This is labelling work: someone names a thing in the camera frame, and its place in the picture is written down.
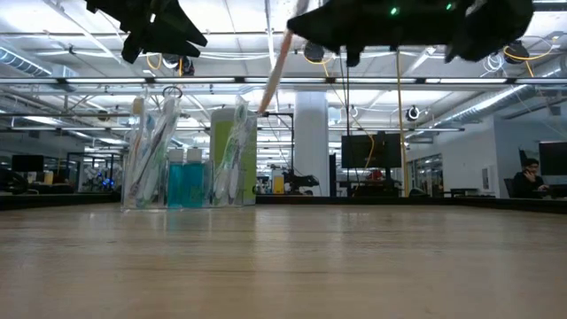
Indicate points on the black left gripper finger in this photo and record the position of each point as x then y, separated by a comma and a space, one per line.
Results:
177, 26
173, 49

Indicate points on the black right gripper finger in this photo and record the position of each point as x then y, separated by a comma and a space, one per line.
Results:
328, 20
336, 41

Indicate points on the purple toothbrush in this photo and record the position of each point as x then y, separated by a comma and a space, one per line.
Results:
155, 148

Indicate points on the teal mouthwash bottle white cap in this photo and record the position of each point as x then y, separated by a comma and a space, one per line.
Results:
175, 186
193, 186

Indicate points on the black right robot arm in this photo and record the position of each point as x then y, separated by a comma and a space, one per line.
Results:
487, 26

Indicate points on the long ceiling light strip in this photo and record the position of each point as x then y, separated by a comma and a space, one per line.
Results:
195, 80

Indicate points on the white building column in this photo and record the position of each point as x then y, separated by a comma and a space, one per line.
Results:
310, 133

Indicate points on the large black monitor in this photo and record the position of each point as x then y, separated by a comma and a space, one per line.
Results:
372, 150

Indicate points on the green wipes canister white lid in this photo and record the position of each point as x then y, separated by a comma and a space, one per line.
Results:
251, 150

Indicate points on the black bench equipment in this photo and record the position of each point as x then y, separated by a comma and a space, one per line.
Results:
303, 182

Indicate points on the yellow container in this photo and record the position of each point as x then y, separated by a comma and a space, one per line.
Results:
278, 185

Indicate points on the person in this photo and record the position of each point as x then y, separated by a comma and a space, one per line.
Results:
527, 184

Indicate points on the silver ventilation duct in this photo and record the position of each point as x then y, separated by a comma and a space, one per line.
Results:
22, 62
509, 95

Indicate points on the framed wall notice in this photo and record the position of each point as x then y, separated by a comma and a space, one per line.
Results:
487, 178

